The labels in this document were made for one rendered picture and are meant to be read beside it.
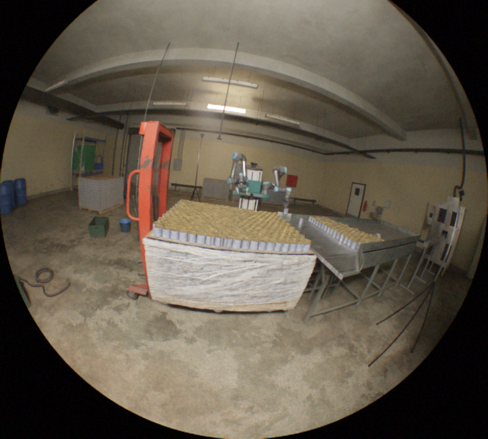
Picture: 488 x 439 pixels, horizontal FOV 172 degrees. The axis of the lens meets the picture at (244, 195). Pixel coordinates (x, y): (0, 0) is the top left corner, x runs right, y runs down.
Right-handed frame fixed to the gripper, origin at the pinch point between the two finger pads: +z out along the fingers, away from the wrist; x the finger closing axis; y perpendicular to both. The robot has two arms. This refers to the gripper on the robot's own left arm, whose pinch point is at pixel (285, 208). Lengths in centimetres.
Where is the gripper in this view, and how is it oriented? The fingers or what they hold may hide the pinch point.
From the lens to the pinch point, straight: 241.7
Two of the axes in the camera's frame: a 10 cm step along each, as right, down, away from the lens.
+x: 1.4, 1.7, -9.8
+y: -9.8, -1.1, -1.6
